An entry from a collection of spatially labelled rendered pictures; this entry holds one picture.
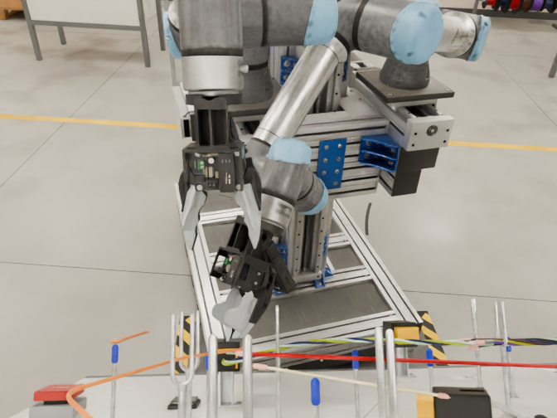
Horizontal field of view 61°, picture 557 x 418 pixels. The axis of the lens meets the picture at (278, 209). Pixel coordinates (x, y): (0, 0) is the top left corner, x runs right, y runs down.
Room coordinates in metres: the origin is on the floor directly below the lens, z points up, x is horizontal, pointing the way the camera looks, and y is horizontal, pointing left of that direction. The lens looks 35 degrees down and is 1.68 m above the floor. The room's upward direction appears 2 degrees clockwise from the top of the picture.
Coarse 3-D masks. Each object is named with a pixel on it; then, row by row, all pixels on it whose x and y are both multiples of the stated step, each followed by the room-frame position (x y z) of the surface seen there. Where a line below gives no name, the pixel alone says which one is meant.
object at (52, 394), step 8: (64, 384) 0.40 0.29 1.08; (72, 384) 0.40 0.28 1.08; (80, 384) 0.40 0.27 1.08; (40, 392) 0.36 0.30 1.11; (48, 392) 0.36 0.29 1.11; (56, 392) 0.36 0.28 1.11; (64, 392) 0.36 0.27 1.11; (80, 392) 0.38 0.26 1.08; (40, 400) 0.36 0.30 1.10; (48, 400) 0.36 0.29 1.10; (56, 400) 0.36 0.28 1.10; (64, 400) 0.36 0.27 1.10
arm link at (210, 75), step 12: (192, 60) 0.55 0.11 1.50; (204, 60) 0.54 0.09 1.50; (216, 60) 0.54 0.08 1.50; (228, 60) 0.55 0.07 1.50; (240, 60) 0.57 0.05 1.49; (192, 72) 0.54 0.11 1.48; (204, 72) 0.54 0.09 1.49; (216, 72) 0.54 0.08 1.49; (228, 72) 0.55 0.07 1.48; (240, 72) 0.57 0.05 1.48; (192, 84) 0.54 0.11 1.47; (204, 84) 0.53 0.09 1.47; (216, 84) 0.53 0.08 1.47; (228, 84) 0.54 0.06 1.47; (240, 84) 0.56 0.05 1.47
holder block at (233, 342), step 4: (220, 340) 0.45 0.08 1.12; (224, 340) 0.45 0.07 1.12; (232, 340) 0.45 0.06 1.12; (236, 340) 0.45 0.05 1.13; (240, 340) 0.45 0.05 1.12; (220, 344) 0.43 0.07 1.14; (224, 344) 0.43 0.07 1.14; (228, 344) 0.43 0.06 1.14; (232, 344) 0.43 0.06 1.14; (236, 344) 0.43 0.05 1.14; (240, 344) 0.44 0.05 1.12; (220, 348) 0.43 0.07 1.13; (224, 348) 0.43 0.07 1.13; (228, 348) 0.43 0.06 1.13; (240, 364) 0.42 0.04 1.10; (236, 368) 0.41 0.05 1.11; (240, 368) 0.42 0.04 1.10
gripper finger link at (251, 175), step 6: (246, 162) 0.55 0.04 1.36; (252, 162) 0.55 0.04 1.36; (246, 168) 0.55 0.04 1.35; (252, 168) 0.54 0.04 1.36; (246, 174) 0.54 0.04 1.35; (252, 174) 0.54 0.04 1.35; (258, 174) 0.54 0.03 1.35; (246, 180) 0.54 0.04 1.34; (252, 180) 0.54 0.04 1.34; (258, 180) 0.54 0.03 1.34; (252, 186) 0.53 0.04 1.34; (258, 186) 0.54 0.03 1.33; (258, 192) 0.54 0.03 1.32; (258, 198) 0.53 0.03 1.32; (258, 204) 0.53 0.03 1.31
